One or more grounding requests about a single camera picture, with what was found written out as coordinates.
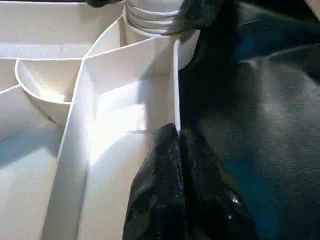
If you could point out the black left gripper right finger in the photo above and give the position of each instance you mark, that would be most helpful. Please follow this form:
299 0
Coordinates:
212 200

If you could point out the black work mat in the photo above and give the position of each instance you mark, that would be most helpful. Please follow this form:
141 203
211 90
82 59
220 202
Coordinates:
262 125

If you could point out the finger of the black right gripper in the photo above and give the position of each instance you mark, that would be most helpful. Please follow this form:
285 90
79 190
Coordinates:
105 3
200 13

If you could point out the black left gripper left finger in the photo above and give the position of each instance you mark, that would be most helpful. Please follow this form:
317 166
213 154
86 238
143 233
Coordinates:
157 195

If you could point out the white plastic table top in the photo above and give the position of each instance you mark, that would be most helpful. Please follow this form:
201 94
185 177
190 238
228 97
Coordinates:
50 125

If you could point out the white plastic table leg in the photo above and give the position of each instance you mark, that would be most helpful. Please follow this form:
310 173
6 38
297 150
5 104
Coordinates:
155 17

